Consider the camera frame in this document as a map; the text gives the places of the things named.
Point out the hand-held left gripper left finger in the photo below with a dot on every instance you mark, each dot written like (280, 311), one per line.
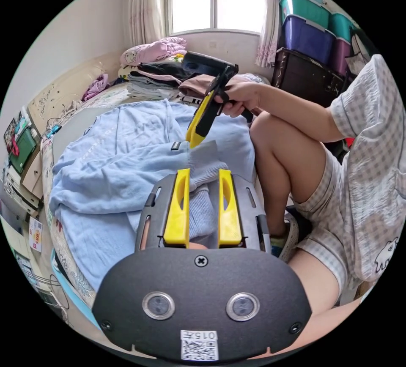
(177, 214)

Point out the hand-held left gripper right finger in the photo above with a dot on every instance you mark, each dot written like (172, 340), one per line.
(231, 218)

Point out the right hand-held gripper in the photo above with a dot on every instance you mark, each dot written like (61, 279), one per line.
(209, 116)

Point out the light blue long sleeve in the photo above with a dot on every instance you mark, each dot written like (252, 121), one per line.
(120, 167)

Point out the person's right forearm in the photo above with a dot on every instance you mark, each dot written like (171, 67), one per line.
(298, 107)

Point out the person's left hand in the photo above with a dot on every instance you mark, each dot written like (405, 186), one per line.
(198, 246)

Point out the person's right hand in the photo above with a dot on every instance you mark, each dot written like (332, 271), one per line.
(244, 96)

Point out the pile of clothes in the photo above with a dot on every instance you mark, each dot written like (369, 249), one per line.
(152, 84)

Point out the bed with floral sheet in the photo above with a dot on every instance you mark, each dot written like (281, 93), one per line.
(108, 96)

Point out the purple cloth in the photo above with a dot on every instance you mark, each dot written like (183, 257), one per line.
(95, 86)

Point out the dark wooden cabinet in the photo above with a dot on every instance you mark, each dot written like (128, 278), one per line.
(304, 78)

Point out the pink floral curtain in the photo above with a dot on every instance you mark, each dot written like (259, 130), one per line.
(146, 8)
(269, 24)

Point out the window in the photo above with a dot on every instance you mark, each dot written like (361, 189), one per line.
(215, 2)

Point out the blue storage box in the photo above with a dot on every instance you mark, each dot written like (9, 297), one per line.
(307, 40)

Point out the person's body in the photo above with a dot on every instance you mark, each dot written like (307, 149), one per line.
(364, 167)

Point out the green storage box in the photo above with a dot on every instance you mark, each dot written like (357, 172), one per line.
(304, 12)

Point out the purple storage box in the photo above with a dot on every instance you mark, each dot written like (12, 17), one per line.
(341, 56)

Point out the bedside cabinet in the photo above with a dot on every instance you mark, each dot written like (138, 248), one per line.
(23, 157)

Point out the small teal storage box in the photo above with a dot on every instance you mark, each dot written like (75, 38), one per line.
(342, 26)

